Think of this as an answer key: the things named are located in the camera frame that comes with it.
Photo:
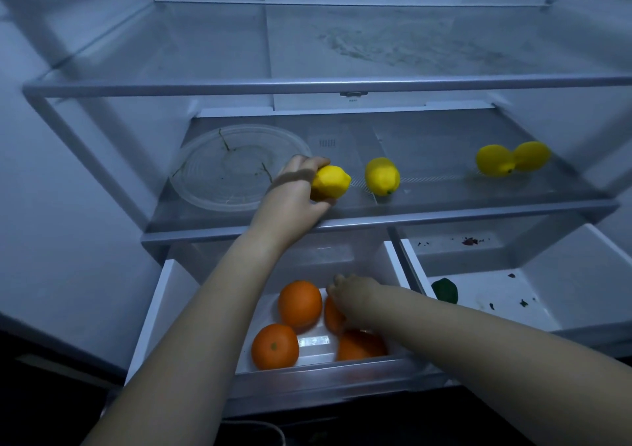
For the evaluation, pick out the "round orange fruit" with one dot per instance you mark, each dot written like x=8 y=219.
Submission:
x=300 y=305
x=333 y=317
x=358 y=347
x=275 y=347

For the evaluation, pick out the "person's left forearm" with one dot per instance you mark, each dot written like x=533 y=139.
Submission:
x=197 y=352

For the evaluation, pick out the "clear round plastic plate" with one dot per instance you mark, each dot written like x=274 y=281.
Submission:
x=222 y=169

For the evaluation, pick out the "person's right hand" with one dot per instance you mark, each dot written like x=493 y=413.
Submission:
x=360 y=302

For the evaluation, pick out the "person's left hand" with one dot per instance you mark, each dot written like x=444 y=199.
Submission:
x=281 y=218

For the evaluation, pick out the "clear crisper drawer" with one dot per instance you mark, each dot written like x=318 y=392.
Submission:
x=316 y=381
x=568 y=283

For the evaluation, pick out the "person's right forearm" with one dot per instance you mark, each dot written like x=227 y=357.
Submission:
x=518 y=362

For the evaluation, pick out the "black refrigerator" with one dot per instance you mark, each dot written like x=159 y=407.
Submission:
x=74 y=213

